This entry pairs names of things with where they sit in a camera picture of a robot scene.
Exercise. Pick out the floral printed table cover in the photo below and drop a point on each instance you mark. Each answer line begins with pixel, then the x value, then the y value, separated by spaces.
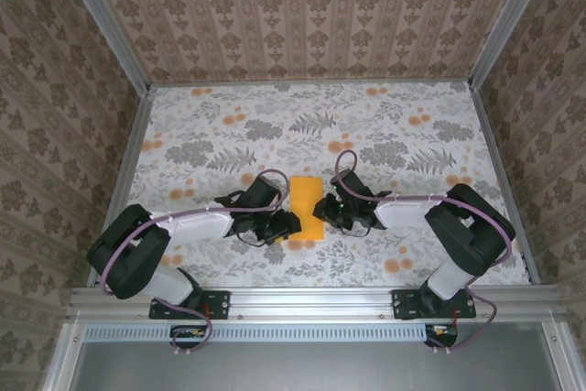
pixel 320 111

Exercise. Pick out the aluminium table end rail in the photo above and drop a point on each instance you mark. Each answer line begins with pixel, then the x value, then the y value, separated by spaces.
pixel 311 83

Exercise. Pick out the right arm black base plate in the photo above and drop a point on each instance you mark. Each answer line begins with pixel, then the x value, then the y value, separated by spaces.
pixel 405 304

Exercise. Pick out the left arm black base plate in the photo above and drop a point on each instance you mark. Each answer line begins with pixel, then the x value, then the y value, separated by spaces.
pixel 220 304

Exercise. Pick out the aluminium frame post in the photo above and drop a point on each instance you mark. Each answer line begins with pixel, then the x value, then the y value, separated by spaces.
pixel 105 24
pixel 508 20

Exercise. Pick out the yellow paper sheet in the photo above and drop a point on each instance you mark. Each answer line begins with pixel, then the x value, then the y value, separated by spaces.
pixel 306 208

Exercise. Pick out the aluminium table side rail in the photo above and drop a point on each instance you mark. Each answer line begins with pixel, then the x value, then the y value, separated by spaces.
pixel 503 180
pixel 123 180

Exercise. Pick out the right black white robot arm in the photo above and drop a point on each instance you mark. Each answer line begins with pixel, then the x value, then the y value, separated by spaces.
pixel 471 235

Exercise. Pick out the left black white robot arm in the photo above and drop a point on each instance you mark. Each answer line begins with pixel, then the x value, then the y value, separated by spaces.
pixel 133 253

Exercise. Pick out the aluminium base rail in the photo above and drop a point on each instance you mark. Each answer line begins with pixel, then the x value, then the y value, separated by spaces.
pixel 311 304

